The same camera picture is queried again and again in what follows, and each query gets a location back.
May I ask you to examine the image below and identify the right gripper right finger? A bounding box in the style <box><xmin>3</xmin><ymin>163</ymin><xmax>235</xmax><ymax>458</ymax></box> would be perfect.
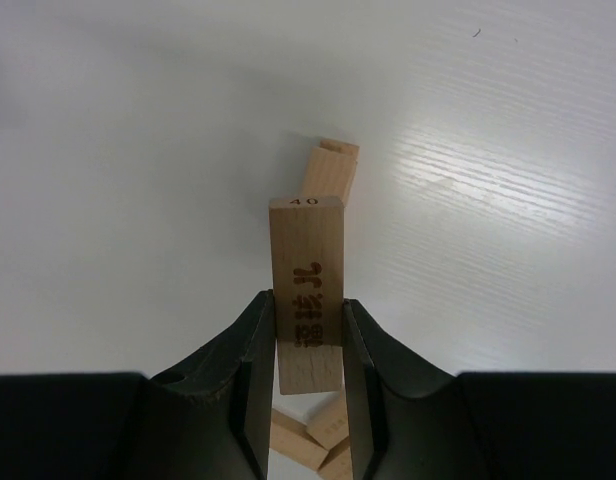
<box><xmin>343</xmin><ymin>300</ymin><xmax>616</xmax><ymax>479</ymax></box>

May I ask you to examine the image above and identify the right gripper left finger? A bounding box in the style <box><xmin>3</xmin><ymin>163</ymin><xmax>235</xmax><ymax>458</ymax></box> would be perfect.
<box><xmin>0</xmin><ymin>291</ymin><xmax>275</xmax><ymax>479</ymax></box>

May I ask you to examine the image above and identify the wood block five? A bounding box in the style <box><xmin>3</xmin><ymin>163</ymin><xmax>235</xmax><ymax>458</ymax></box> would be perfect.
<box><xmin>269</xmin><ymin>196</ymin><xmax>344</xmax><ymax>395</ymax></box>

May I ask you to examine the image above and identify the wood block six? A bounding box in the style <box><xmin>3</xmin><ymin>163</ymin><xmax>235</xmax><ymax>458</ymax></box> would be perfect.
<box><xmin>300</xmin><ymin>147</ymin><xmax>357</xmax><ymax>206</ymax></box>

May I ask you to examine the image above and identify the wood block seven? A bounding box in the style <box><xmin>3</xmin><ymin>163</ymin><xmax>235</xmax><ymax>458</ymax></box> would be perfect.
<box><xmin>270</xmin><ymin>409</ymin><xmax>328</xmax><ymax>471</ymax></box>

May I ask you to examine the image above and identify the wood block one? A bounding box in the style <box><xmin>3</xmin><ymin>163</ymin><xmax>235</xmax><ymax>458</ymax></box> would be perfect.
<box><xmin>319</xmin><ymin>138</ymin><xmax>360</xmax><ymax>160</ymax></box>

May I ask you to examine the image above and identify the wood block three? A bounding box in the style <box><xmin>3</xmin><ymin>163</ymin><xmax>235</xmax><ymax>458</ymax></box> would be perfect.
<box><xmin>306</xmin><ymin>392</ymin><xmax>349</xmax><ymax>450</ymax></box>

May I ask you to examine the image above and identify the wood block four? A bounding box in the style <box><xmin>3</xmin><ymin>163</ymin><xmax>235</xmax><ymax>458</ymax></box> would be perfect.
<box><xmin>318</xmin><ymin>438</ymin><xmax>353</xmax><ymax>480</ymax></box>

